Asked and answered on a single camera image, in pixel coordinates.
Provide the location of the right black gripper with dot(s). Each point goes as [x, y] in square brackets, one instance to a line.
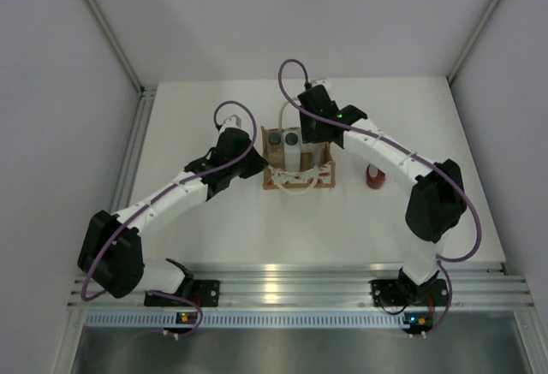
[307, 136]

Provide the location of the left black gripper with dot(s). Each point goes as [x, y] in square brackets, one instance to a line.
[256, 163]

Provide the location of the burlap watermelon print bag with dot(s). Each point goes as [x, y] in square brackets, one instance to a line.
[318, 168]

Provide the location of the red bottle red cap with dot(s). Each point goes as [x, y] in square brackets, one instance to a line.
[375, 178]

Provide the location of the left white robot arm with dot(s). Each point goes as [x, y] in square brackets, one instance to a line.
[113, 253]

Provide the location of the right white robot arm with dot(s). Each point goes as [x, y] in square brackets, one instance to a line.
[434, 206]

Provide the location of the white bottle grey cap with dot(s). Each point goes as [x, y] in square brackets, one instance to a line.
[292, 150]

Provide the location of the clear bottle grey cap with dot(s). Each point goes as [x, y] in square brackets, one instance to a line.
[274, 148]

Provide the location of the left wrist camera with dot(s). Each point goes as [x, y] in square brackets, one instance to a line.
[233, 121]

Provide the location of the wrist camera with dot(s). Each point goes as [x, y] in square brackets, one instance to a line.
[233, 121]
[321, 82]

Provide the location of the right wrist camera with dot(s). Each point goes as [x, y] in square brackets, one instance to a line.
[321, 82]

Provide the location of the left aluminium frame post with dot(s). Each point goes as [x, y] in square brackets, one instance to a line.
[141, 113]

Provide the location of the aluminium frame post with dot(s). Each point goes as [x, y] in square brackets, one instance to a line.
[141, 113]
[486, 16]

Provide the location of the aluminium mounting rail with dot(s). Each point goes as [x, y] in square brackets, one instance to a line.
[284, 287]

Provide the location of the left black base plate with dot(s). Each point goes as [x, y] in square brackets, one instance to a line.
[203, 293]

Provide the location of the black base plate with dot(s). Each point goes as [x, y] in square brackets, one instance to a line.
[395, 293]
[203, 293]

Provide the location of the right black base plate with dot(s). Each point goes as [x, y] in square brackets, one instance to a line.
[395, 293]

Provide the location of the perforated cable duct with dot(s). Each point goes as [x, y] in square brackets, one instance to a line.
[250, 320]

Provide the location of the right aluminium frame post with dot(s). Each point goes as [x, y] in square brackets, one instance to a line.
[486, 16]

